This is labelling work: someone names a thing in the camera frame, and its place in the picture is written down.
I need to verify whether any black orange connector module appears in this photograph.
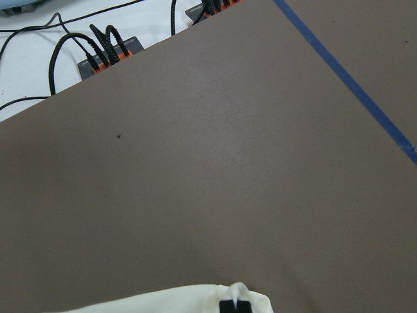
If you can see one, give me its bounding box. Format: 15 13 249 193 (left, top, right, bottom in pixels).
77 35 145 81
185 0 240 25

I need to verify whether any cream long-sleeve cat shirt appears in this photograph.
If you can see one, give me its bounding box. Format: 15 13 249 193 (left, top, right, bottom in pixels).
71 282 274 312

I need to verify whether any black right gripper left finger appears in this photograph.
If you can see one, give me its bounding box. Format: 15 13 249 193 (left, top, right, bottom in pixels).
219 299 236 313

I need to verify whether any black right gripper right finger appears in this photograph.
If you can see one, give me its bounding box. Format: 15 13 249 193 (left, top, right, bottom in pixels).
237 301 252 313

